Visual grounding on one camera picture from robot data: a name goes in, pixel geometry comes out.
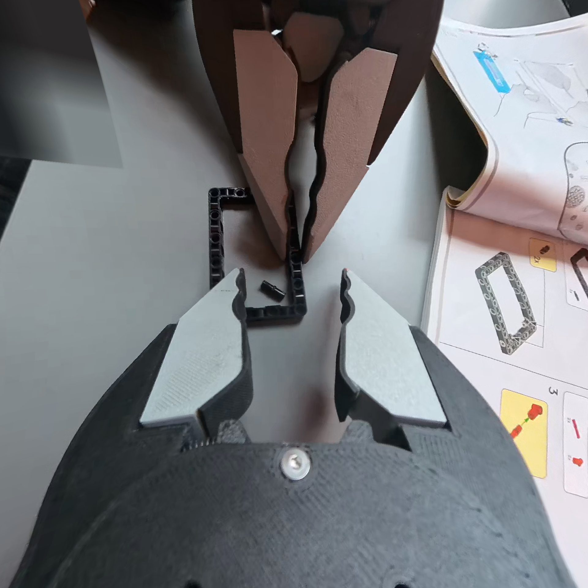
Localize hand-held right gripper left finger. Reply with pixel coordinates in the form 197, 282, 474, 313
139, 268, 254, 438

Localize lego instruction booklet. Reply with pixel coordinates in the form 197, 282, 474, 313
420, 0, 588, 588

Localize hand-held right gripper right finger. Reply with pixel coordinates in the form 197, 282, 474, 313
334, 268, 449, 430

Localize black rectangular lego frame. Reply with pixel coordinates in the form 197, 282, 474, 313
208, 186, 307, 328

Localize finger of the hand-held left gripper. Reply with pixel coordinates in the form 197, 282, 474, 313
232, 29, 300, 263
300, 47, 399, 264

